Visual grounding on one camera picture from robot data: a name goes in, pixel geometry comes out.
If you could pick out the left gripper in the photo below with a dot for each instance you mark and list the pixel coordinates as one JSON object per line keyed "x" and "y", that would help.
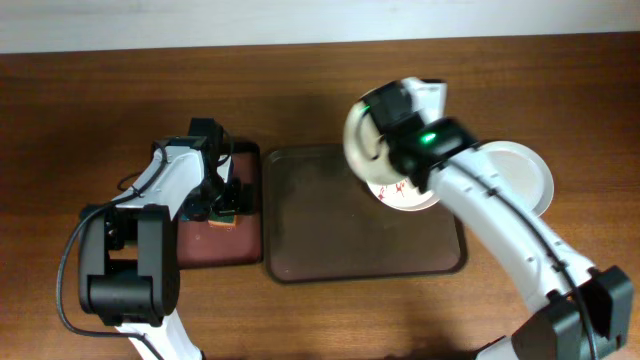
{"x": 233, "y": 203}

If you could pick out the white plate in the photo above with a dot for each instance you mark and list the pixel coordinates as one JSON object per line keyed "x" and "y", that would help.
{"x": 403, "y": 196}
{"x": 365, "y": 150}

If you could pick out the pale green plate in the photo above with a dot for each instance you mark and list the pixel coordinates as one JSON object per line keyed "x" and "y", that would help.
{"x": 525, "y": 171}

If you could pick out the green and orange sponge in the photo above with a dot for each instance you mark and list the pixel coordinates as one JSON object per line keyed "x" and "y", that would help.
{"x": 222, "y": 220}

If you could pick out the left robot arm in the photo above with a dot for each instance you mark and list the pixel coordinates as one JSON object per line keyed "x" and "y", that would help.
{"x": 128, "y": 271}

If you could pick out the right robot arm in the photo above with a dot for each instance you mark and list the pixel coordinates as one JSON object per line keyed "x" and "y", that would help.
{"x": 577, "y": 311}

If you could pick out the small red-brown tray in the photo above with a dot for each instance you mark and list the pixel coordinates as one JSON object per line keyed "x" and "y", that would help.
{"x": 201, "y": 246}

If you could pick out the large dark brown tray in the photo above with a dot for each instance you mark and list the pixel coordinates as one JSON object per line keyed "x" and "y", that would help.
{"x": 321, "y": 223}

